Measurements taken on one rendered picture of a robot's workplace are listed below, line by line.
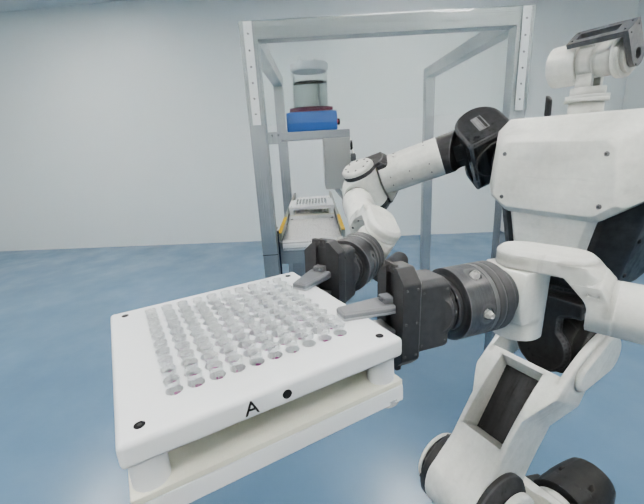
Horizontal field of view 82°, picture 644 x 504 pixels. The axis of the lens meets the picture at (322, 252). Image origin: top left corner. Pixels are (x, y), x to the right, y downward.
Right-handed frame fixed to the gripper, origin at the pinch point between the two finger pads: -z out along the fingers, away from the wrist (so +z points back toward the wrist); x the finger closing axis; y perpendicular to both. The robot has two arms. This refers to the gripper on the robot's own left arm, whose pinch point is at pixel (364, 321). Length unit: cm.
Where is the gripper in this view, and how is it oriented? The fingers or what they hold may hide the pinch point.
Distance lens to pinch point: 42.4
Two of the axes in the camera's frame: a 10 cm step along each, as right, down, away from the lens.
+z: 9.3, -1.3, 3.4
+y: -3.7, -2.4, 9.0
